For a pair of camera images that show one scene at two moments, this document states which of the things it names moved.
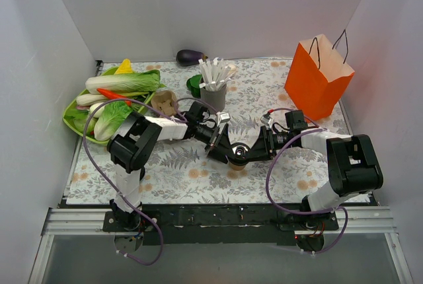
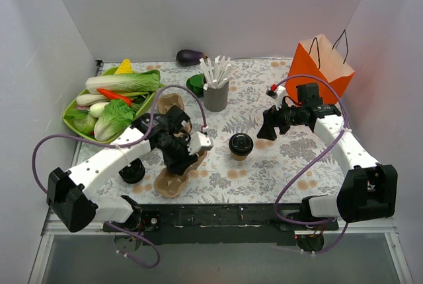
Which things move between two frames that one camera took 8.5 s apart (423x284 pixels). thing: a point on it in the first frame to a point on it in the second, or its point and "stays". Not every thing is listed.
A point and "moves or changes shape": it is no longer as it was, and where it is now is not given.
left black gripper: x=215 y=136 to x=178 y=160
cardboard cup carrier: x=164 y=102 to x=170 y=185
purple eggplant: x=188 y=57 stays
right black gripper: x=264 y=142 to x=275 y=120
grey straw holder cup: x=216 y=99 stays
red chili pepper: x=113 y=95 stays
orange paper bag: x=318 y=77 stays
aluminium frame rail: x=371 y=220 stays
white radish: x=88 y=99 stays
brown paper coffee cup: x=237 y=167 moves or changes shape
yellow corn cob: x=125 y=67 stays
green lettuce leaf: x=110 y=119 stays
